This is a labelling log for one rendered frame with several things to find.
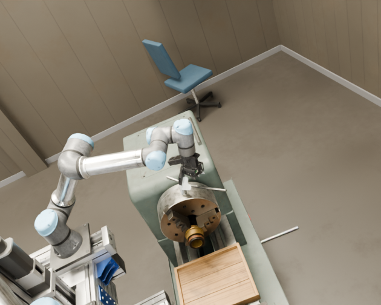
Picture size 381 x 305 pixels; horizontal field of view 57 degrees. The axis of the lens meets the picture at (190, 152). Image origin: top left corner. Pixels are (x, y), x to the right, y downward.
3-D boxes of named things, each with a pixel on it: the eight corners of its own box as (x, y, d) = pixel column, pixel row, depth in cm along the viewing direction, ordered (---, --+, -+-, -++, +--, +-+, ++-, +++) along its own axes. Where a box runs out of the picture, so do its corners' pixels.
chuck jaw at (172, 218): (182, 218, 179) (162, 210, 173) (188, 212, 177) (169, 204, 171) (185, 234, 170) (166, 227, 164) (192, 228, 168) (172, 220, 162)
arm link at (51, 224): (44, 246, 173) (27, 230, 165) (54, 224, 183) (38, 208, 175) (65, 242, 170) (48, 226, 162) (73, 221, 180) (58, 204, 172)
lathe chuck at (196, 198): (163, 235, 192) (152, 193, 173) (219, 222, 195) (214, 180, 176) (166, 248, 185) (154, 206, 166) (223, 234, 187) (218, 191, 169)
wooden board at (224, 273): (176, 272, 183) (173, 267, 181) (240, 246, 181) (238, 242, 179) (187, 327, 159) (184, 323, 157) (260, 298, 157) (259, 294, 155)
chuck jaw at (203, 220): (193, 211, 177) (214, 202, 177) (197, 217, 180) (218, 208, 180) (198, 227, 169) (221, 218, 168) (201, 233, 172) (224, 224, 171)
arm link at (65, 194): (42, 220, 179) (61, 147, 146) (52, 198, 190) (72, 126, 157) (65, 227, 182) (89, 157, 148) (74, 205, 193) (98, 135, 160)
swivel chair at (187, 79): (213, 91, 487) (187, 18, 424) (227, 109, 440) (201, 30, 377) (172, 109, 487) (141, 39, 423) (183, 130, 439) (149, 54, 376)
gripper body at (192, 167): (195, 181, 154) (192, 160, 147) (179, 176, 159) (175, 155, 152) (204, 171, 159) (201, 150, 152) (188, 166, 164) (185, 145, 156)
